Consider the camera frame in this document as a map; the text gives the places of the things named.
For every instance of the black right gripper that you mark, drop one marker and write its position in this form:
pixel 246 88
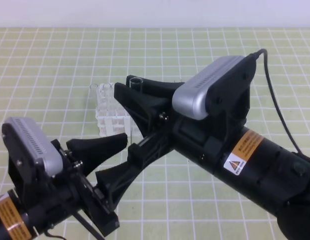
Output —
pixel 205 142

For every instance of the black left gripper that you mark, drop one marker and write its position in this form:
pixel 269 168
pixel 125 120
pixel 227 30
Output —
pixel 49 200

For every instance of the clear glass test tube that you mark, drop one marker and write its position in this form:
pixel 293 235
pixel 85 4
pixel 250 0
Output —
pixel 135 83

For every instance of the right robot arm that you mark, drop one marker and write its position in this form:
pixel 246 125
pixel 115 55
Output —
pixel 270 176

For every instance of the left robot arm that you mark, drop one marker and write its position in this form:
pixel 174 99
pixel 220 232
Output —
pixel 13 220

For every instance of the white plastic test tube rack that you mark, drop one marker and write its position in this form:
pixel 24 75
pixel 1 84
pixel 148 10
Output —
pixel 111 116

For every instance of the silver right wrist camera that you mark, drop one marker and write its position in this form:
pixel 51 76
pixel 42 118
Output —
pixel 216 88

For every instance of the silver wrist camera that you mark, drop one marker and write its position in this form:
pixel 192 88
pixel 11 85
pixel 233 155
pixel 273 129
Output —
pixel 216 88
pixel 37 144

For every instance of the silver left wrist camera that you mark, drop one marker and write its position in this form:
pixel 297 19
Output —
pixel 37 144

